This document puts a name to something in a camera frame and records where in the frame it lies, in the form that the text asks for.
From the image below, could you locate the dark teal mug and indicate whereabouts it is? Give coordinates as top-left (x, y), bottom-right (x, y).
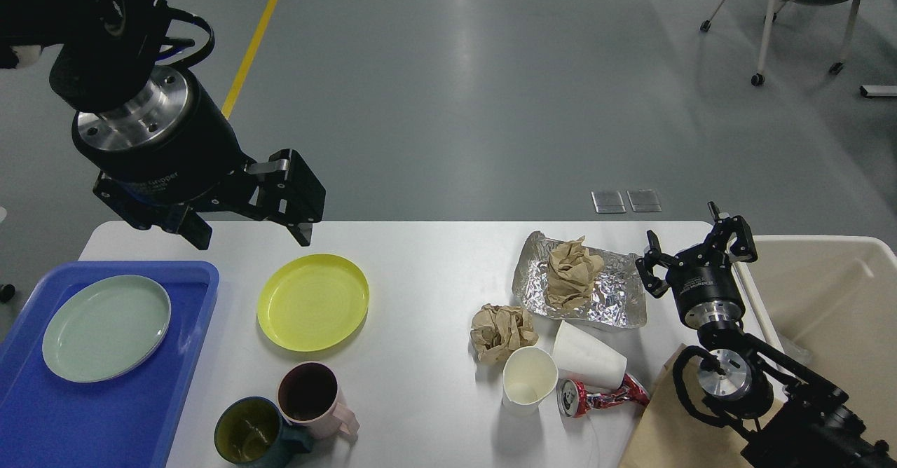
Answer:
top-left (214, 397), bottom-right (316, 467)

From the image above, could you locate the crumpled brown paper on foil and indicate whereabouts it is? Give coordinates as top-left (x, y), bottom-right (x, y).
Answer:
top-left (547, 236), bottom-right (605, 311)

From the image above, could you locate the crumpled aluminium foil sheet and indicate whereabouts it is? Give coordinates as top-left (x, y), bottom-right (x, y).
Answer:
top-left (512, 231), bottom-right (648, 331)

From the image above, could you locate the tipped white paper cup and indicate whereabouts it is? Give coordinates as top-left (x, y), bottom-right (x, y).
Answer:
top-left (552, 322), bottom-right (627, 390)

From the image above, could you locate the crumpled brown paper ball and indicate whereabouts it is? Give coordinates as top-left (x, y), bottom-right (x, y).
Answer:
top-left (469, 304), bottom-right (539, 365)

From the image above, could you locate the blue plastic tray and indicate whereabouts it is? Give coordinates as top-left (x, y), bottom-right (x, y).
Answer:
top-left (1, 261), bottom-right (220, 467)

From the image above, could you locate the crushed red soda can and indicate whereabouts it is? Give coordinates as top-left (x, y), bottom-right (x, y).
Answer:
top-left (556, 373), bottom-right (650, 419)

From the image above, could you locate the pink mug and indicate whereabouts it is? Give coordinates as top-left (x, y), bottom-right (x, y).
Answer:
top-left (276, 362), bottom-right (360, 440)

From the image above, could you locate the metal floor plate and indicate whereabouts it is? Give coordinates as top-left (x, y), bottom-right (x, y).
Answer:
top-left (591, 190), bottom-right (627, 214)
top-left (626, 189), bottom-right (662, 213)

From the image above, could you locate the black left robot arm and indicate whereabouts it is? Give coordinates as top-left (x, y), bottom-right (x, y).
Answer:
top-left (2, 0), bottom-right (326, 250)

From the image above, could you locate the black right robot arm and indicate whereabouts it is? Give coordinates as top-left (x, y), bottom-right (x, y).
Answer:
top-left (636, 202), bottom-right (895, 467)

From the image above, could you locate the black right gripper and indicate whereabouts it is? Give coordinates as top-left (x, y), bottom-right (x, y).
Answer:
top-left (636, 202), bottom-right (758, 329)

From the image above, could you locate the beige plastic bin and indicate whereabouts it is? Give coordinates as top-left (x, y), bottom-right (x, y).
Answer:
top-left (737, 235), bottom-right (896, 446)

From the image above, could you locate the yellow plastic plate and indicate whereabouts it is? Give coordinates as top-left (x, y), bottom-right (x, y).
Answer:
top-left (256, 254), bottom-right (371, 352)

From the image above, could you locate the brown paper bag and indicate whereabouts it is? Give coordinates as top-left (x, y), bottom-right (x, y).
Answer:
top-left (619, 345), bottom-right (750, 467)

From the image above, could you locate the left metal floor plate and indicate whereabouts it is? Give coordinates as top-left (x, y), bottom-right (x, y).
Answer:
top-left (591, 190), bottom-right (627, 214)

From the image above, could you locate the white bar on floor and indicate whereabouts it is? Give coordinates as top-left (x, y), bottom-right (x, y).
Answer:
top-left (859, 85), bottom-right (897, 99)

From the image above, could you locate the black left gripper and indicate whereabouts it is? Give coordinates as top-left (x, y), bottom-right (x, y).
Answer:
top-left (71, 66), bottom-right (326, 251)

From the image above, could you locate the right metal floor plate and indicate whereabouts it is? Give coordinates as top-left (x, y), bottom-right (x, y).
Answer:
top-left (626, 189), bottom-right (662, 213)

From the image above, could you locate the pale green plate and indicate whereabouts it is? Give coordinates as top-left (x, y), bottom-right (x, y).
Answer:
top-left (41, 275), bottom-right (172, 384)

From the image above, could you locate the upright white paper cup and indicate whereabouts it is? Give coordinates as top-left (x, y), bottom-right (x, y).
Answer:
top-left (502, 346), bottom-right (559, 417)

